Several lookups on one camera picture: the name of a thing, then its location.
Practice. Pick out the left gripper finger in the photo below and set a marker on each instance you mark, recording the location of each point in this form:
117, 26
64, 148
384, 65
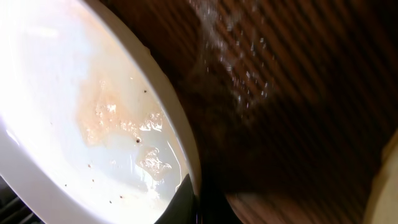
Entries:
183, 208

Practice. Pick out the white plate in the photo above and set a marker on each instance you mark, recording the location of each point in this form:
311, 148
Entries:
92, 130

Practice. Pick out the light green plate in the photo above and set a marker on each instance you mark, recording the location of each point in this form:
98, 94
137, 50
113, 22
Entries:
382, 204

